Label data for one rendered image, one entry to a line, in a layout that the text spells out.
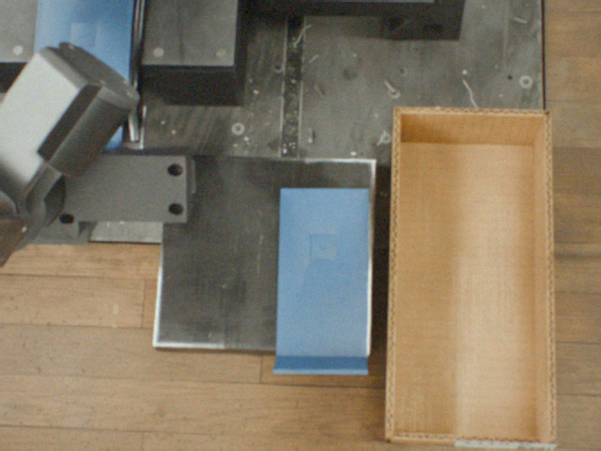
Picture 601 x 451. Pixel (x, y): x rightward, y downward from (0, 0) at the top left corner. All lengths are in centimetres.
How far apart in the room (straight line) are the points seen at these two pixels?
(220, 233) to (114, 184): 21
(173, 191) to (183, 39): 22
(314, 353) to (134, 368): 15
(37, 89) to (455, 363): 42
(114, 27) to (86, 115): 27
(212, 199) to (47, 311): 16
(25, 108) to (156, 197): 12
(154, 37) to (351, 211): 21
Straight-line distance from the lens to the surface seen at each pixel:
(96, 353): 96
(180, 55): 94
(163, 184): 75
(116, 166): 75
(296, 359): 91
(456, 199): 97
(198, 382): 94
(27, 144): 68
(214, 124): 100
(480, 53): 102
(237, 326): 93
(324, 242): 94
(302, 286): 93
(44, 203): 71
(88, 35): 95
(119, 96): 69
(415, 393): 93
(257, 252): 94
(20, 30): 97
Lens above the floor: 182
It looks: 73 degrees down
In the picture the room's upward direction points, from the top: 10 degrees counter-clockwise
